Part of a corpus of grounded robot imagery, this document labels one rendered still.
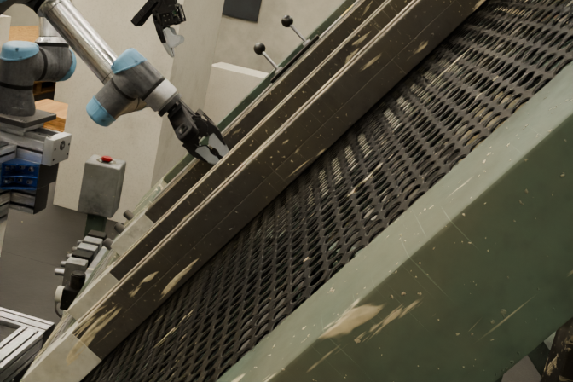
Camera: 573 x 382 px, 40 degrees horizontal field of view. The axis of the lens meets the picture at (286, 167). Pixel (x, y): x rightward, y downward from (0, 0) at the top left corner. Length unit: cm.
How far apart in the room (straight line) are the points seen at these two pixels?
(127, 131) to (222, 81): 268
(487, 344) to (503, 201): 10
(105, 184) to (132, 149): 212
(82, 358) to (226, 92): 611
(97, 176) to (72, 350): 139
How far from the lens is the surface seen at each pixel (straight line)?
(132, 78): 186
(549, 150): 53
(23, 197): 278
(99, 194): 275
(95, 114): 191
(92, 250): 244
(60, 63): 282
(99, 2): 483
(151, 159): 481
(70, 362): 141
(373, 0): 189
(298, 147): 123
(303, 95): 150
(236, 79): 736
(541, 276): 55
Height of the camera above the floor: 167
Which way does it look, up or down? 13 degrees down
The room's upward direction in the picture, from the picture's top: 13 degrees clockwise
